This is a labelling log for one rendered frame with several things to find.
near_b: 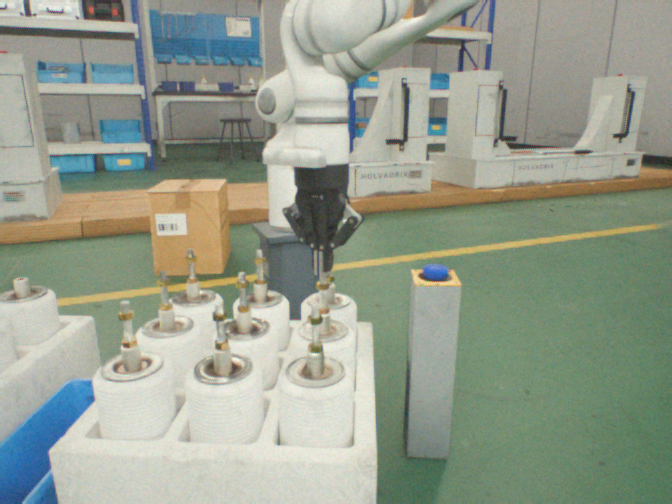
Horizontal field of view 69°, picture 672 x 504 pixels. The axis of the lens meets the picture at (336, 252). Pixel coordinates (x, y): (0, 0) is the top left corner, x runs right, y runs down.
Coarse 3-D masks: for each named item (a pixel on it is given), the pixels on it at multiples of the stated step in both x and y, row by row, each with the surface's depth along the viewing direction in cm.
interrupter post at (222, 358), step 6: (228, 348) 61; (216, 354) 60; (222, 354) 60; (228, 354) 61; (216, 360) 61; (222, 360) 61; (228, 360) 61; (216, 366) 61; (222, 366) 61; (228, 366) 61; (216, 372) 61; (222, 372) 61
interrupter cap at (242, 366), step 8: (200, 360) 64; (208, 360) 64; (232, 360) 64; (240, 360) 64; (248, 360) 64; (200, 368) 62; (208, 368) 62; (232, 368) 62; (240, 368) 62; (248, 368) 62; (200, 376) 60; (208, 376) 60; (216, 376) 60; (224, 376) 60; (232, 376) 60; (240, 376) 60; (208, 384) 59; (216, 384) 58; (224, 384) 59
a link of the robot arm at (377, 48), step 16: (432, 0) 78; (448, 0) 77; (464, 0) 76; (432, 16) 79; (448, 16) 79; (384, 32) 85; (400, 32) 84; (416, 32) 82; (368, 48) 87; (384, 48) 86; (400, 48) 87; (368, 64) 90
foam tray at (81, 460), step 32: (288, 352) 81; (96, 416) 64; (64, 448) 58; (96, 448) 58; (128, 448) 58; (160, 448) 58; (192, 448) 58; (224, 448) 58; (256, 448) 58; (288, 448) 58; (320, 448) 58; (352, 448) 58; (64, 480) 59; (96, 480) 59; (128, 480) 58; (160, 480) 58; (192, 480) 58; (224, 480) 58; (256, 480) 57; (288, 480) 57; (320, 480) 57; (352, 480) 57
